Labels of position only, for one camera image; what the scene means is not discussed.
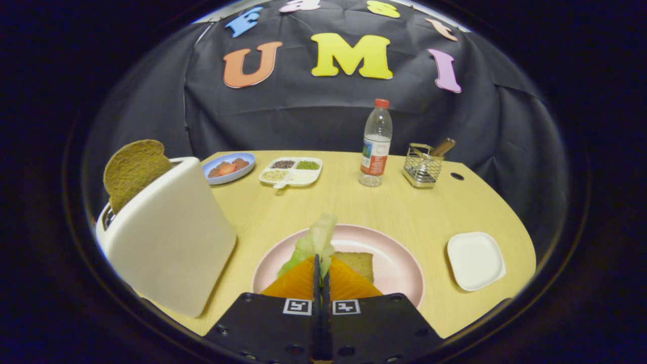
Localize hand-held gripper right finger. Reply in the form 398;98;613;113
322;256;443;364

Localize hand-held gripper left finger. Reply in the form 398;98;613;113
205;254;322;364

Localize green lettuce leaf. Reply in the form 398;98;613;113
277;213;338;279

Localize brown toast slice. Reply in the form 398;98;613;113
103;140;173;214

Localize square brown bread slice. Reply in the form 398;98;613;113
331;251;375;284

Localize pink plate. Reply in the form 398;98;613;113
251;224;425;309

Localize small white square plate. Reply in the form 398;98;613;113
447;232;506;292

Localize white toaster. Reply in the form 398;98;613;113
96;157;237;318

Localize white divided tray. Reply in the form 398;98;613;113
259;157;323;190

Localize blue plate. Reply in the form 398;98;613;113
202;152;256;186

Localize brown sausage slices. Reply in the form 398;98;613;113
208;158;250;178

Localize clear plastic bottle red cap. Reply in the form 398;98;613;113
358;99;393;188

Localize black backdrop cloth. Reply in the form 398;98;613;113
83;0;572;263

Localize metal wire holder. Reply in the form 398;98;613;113
403;143;445;189

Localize wooden handled utensil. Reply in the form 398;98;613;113
430;138;456;158

